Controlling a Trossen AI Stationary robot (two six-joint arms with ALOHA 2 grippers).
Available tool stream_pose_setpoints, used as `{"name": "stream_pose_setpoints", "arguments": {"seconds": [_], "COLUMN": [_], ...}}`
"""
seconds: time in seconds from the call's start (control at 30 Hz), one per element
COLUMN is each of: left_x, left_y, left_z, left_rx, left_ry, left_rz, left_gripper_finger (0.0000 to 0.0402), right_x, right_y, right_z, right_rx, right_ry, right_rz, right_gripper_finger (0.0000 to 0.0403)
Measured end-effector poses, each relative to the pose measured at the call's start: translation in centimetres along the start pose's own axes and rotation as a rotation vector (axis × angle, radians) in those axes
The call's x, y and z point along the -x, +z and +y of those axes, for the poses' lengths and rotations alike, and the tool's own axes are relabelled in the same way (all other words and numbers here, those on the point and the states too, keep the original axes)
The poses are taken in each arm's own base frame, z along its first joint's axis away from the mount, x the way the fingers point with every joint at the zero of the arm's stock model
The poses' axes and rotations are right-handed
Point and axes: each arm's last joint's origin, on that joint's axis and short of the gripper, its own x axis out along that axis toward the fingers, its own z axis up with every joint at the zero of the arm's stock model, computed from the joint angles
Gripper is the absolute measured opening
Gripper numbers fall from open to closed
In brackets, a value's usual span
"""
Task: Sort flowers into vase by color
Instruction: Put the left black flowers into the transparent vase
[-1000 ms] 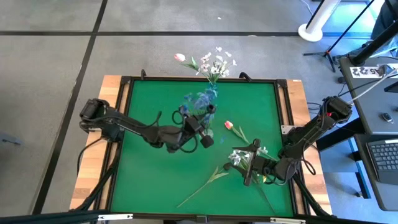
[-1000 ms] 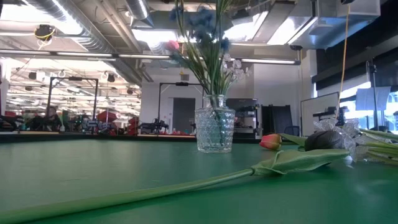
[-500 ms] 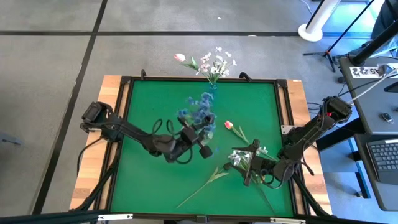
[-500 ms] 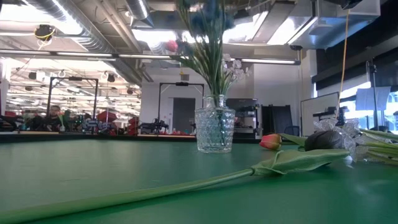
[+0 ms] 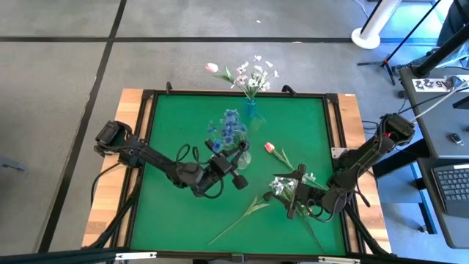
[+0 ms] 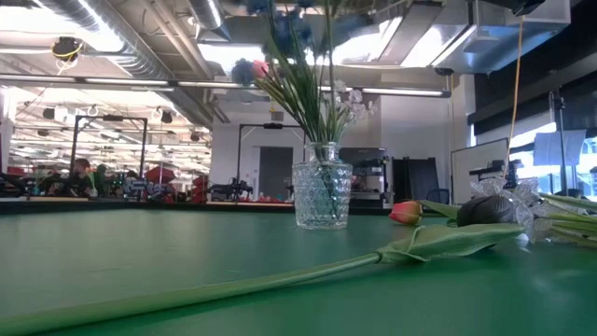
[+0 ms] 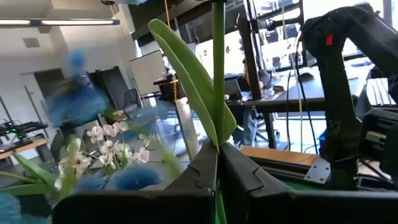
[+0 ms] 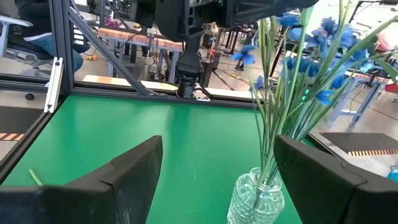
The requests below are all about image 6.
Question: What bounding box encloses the grey door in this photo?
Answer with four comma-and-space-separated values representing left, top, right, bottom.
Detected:
258, 147, 294, 202

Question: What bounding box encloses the black panel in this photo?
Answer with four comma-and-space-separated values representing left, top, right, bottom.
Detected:
391, 156, 451, 205

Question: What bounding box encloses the black perforated stand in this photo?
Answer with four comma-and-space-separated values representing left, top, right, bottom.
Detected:
469, 160, 524, 189

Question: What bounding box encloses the pink artificial tulip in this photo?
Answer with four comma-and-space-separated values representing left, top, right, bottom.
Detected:
388, 199, 463, 227

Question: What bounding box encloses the long ceiling light strip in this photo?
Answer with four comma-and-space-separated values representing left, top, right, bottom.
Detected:
319, 85, 452, 98
0, 74, 176, 92

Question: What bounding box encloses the whiteboard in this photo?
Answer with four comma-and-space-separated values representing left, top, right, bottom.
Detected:
451, 137, 510, 205

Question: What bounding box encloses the green table mat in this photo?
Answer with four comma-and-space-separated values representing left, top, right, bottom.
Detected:
0, 207, 597, 336

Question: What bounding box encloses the black light stand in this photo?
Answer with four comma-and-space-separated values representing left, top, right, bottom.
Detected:
549, 88, 571, 195

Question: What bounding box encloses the black station frame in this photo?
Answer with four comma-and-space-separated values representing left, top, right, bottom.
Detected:
69, 115, 149, 200
236, 122, 309, 197

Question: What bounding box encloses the black artificial tulip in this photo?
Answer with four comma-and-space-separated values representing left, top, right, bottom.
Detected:
0, 194, 526, 336

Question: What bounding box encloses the clear glass vase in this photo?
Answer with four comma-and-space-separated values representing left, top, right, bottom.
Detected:
292, 142, 354, 231

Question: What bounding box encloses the black appliance cabinet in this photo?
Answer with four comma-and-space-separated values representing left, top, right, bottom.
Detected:
339, 147, 392, 210

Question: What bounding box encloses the white sheet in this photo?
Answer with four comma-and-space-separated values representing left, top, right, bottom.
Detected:
533, 129, 588, 167

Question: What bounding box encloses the black ceiling fixture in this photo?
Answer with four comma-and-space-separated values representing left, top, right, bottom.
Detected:
49, 35, 86, 64

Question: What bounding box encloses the person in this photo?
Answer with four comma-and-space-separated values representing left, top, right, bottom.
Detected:
69, 158, 97, 197

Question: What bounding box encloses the yellow hanging cable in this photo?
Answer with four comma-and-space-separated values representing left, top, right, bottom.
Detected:
502, 16, 526, 181

